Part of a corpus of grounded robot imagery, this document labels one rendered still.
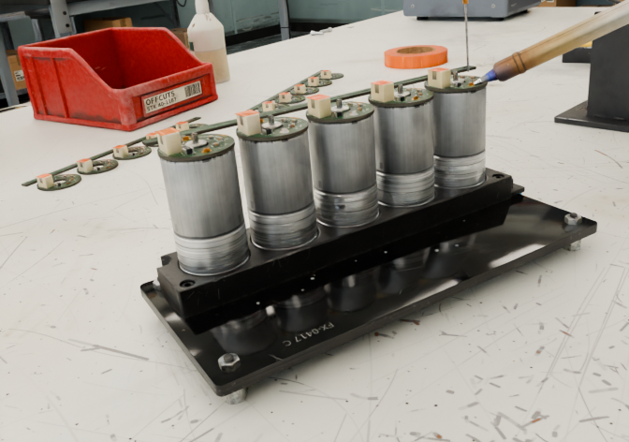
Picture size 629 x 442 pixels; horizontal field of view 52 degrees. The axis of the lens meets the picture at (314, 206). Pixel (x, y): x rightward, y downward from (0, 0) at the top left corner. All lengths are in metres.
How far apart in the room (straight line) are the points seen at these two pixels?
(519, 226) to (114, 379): 0.16
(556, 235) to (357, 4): 5.84
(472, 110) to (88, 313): 0.17
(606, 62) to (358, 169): 0.23
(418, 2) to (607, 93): 0.52
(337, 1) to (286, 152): 6.00
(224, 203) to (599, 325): 0.13
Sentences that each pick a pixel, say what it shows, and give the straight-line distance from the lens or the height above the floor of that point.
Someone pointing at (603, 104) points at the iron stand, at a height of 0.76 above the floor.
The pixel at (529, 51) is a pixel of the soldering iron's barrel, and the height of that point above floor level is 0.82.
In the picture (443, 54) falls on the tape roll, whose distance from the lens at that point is 0.62.
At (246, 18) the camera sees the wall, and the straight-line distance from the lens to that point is 6.24.
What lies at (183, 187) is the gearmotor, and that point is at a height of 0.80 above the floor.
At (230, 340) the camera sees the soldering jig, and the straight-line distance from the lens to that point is 0.20.
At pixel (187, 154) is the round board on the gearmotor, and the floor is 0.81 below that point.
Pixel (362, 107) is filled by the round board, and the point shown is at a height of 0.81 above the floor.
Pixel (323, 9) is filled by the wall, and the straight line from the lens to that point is 6.33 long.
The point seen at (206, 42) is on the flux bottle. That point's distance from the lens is 0.61.
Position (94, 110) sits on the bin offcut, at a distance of 0.52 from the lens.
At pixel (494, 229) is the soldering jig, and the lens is 0.26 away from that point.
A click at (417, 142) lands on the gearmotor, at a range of 0.25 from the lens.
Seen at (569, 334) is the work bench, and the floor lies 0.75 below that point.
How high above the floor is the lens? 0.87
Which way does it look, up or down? 23 degrees down
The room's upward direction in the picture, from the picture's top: 5 degrees counter-clockwise
